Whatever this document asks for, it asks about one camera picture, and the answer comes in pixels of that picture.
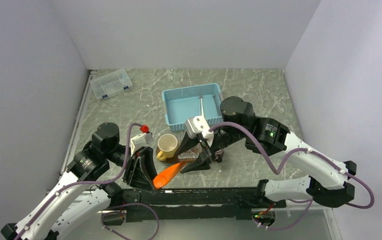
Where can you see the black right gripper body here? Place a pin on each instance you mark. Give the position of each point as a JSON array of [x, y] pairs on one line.
[[224, 137]]

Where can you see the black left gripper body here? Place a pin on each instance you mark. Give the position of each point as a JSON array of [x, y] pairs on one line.
[[142, 153]]

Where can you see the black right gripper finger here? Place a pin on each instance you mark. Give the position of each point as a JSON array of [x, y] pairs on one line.
[[202, 163], [186, 143]]

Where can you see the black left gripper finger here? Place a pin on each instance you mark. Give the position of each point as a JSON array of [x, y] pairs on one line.
[[149, 164], [137, 176]]

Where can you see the purple mug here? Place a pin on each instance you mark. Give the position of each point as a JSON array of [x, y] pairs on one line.
[[217, 155]]

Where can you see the yellow mug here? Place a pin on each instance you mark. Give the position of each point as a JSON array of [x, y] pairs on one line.
[[167, 144]]

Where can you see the brown oval wooden tray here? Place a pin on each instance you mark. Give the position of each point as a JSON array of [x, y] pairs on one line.
[[168, 160]]

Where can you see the orange toothpaste tube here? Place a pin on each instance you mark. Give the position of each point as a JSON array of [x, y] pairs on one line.
[[164, 177]]

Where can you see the light blue plastic basket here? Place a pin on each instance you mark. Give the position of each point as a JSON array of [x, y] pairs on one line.
[[183, 103]]

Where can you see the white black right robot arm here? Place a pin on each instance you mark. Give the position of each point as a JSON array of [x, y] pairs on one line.
[[326, 181]]

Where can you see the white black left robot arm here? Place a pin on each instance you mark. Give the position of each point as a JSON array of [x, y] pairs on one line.
[[89, 185]]

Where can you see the clear plastic compartment box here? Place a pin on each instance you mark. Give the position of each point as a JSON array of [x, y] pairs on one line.
[[111, 84]]

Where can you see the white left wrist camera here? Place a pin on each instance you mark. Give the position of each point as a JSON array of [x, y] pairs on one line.
[[141, 140]]

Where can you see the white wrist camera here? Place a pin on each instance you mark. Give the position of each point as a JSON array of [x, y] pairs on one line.
[[198, 125], [141, 140]]

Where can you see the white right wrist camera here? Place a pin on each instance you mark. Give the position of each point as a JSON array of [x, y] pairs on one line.
[[198, 125]]

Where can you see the aluminium rail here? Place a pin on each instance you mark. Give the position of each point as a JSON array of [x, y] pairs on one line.
[[80, 116]]

